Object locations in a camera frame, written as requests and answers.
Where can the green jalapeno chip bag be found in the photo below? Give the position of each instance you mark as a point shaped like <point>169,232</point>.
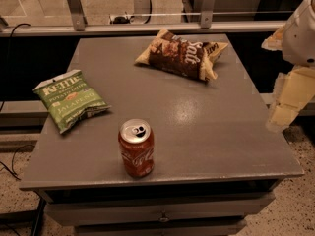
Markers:
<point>69,99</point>

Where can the metal drawer knob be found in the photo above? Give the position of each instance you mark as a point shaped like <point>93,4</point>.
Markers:
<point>163,219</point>

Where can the brown salt chip bag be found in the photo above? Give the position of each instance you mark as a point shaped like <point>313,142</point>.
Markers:
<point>179,56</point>

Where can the red cola can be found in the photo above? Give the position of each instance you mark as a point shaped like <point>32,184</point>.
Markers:
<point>136,143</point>

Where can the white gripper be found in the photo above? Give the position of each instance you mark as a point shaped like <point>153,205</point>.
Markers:
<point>300,43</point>

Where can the grey drawer cabinet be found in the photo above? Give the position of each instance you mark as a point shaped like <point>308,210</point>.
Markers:
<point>215,160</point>

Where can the metal railing frame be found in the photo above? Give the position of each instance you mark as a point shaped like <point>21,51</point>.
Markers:
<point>91,17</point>

